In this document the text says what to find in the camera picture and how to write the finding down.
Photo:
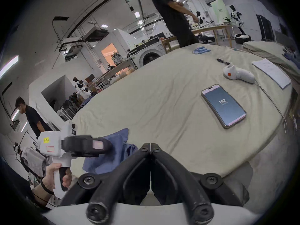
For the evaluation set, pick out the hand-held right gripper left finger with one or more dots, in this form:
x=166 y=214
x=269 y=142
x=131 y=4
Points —
x=131 y=172

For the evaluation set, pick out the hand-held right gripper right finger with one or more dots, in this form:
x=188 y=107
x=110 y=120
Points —
x=171 y=172

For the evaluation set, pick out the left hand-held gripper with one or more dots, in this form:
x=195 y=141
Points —
x=50 y=144

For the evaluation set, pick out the dark blue garment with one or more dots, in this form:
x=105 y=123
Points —
x=110 y=153

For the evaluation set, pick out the person's left forearm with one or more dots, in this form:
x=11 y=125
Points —
x=41 y=194

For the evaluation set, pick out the person's left hand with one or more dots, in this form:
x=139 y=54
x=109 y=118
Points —
x=48 y=177

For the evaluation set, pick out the white and black humanoid robot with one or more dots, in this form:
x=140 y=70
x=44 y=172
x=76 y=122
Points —
x=237 y=17
x=78 y=85
x=88 y=92

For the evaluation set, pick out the bed with beige sheet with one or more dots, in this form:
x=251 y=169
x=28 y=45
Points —
x=152 y=97
x=264 y=49

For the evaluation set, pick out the wooden table with equipment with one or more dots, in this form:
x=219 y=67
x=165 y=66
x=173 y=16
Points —
x=117 y=71

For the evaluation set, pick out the smartphone with lit screen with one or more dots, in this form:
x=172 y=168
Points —
x=223 y=106

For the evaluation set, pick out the white washing machine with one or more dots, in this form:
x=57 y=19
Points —
x=147 y=53

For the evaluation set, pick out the white hand controller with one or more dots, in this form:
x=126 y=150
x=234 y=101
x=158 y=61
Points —
x=239 y=74

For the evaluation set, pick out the small black clip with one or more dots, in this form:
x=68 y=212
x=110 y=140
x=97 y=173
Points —
x=221 y=61

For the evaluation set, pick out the small blue objects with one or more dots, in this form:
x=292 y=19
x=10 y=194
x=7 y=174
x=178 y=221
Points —
x=201 y=50

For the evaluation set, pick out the white notepad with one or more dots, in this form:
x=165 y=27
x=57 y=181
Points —
x=271 y=73

